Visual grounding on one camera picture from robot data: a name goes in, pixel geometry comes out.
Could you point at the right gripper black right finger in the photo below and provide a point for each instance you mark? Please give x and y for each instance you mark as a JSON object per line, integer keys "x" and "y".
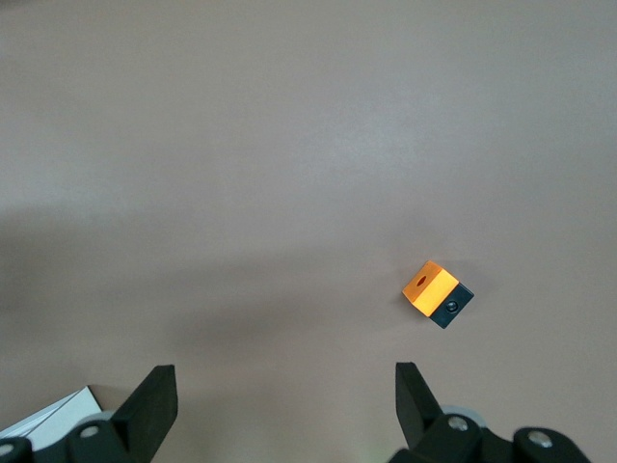
{"x": 419, "y": 415}

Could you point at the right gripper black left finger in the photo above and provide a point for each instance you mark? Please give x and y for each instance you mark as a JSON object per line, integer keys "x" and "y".
{"x": 144, "y": 410}

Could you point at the white drawer cabinet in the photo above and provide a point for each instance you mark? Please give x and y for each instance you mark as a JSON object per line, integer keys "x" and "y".
{"x": 53, "y": 415}

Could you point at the orange box with black base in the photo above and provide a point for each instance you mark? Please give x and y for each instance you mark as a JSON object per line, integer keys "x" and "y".
{"x": 426, "y": 289}

